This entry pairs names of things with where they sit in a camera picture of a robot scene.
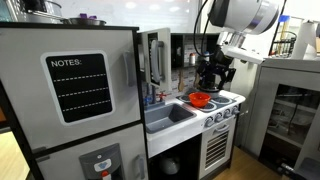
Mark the white storage cabinet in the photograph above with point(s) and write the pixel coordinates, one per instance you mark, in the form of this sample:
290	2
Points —
286	110

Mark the white fridge door with chalkboard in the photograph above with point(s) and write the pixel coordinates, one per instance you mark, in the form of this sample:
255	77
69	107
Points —
26	100

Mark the grey toy sink basin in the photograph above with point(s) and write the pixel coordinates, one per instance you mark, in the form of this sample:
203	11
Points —
168	118

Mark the wooden toy spatula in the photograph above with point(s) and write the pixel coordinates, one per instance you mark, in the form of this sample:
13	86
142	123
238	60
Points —
181	81

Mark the wooden toy spoon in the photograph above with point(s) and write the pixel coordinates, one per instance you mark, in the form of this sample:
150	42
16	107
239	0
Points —
196	78

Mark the white shaker orange cap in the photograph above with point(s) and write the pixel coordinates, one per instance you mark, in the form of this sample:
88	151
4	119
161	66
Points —
192	60

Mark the white microwave door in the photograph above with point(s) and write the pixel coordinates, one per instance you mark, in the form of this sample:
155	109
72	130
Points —
165	60

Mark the grey stove knob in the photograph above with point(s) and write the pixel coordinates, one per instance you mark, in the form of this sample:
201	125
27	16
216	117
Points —
209	122
227	113
218	117
235	110

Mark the blue capped stick bundle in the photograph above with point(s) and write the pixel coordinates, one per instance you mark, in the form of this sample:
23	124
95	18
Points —
283	26

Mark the whiteboard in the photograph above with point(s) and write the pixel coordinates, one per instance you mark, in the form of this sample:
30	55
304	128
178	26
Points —
133	13

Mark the paper towel roll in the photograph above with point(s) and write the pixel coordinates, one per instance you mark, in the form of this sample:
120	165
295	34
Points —
305	40

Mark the white shaker blue cap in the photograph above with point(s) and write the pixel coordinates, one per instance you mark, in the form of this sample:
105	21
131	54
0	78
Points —
206	56

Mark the orange plastic bowl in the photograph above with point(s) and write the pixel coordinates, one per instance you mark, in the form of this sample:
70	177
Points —
199	99

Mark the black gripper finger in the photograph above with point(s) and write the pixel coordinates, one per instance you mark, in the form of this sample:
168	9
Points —
206	79
228	76

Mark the grey cooking pot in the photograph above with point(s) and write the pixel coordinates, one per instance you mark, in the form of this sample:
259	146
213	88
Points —
215	94

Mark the purple whiteboard magnet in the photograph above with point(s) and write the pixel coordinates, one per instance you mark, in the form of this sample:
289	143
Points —
83	16
92	17

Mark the dark stove top panel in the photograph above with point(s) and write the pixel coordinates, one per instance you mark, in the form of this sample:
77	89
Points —
221	100

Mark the grey water dispenser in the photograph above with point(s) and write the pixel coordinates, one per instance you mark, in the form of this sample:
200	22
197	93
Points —
101	163

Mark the black notes chalkboard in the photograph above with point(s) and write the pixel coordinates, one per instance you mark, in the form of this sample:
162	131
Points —
80	88

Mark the metal bowl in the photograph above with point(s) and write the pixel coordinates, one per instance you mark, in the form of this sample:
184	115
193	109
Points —
83	22

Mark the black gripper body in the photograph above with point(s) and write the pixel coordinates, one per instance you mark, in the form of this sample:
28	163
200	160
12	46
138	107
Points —
216	63

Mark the white black toy kitchen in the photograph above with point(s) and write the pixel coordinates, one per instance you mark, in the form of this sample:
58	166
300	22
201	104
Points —
173	140

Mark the white oven door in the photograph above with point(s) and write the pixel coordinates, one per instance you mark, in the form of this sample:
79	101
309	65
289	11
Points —
218	150

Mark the large metal pot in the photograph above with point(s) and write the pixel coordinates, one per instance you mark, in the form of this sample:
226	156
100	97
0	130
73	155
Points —
43	8

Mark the silver toy kettle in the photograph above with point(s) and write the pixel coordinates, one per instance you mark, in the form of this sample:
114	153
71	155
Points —
170	165

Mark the white fridge door with dispenser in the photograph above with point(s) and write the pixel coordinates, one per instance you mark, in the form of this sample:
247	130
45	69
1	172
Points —
66	153

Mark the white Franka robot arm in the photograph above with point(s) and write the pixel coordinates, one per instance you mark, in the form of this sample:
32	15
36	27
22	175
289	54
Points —
246	13

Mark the grey toy faucet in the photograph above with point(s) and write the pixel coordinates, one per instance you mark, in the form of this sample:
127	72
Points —
152	95

